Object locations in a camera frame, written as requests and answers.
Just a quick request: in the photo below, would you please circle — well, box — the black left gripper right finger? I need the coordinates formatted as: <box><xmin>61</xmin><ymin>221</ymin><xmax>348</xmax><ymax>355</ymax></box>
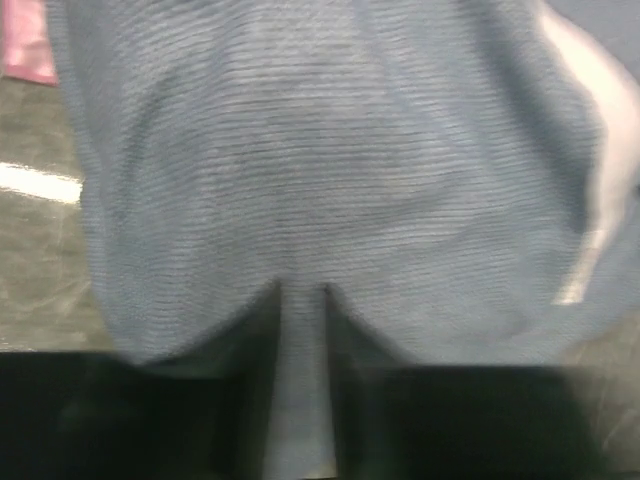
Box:
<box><xmin>323</xmin><ymin>288</ymin><xmax>613</xmax><ymax>479</ymax></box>

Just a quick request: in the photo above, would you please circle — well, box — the pink rose satin pillow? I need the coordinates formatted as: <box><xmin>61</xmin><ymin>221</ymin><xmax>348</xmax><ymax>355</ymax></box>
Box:
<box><xmin>1</xmin><ymin>0</ymin><xmax>57</xmax><ymax>86</ymax></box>

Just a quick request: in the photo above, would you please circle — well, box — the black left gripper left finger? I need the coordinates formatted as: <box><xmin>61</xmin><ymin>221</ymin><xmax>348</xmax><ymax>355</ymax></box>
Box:
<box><xmin>1</xmin><ymin>286</ymin><xmax>280</xmax><ymax>479</ymax></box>

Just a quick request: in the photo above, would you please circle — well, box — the blue-grey pillowcase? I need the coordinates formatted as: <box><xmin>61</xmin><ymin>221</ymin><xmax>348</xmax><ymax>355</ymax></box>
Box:
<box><xmin>42</xmin><ymin>0</ymin><xmax>640</xmax><ymax>480</ymax></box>

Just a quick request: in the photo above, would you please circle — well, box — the white pillow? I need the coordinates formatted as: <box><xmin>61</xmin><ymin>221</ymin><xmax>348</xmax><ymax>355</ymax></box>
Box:
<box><xmin>537</xmin><ymin>1</ymin><xmax>639</xmax><ymax>305</ymax></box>

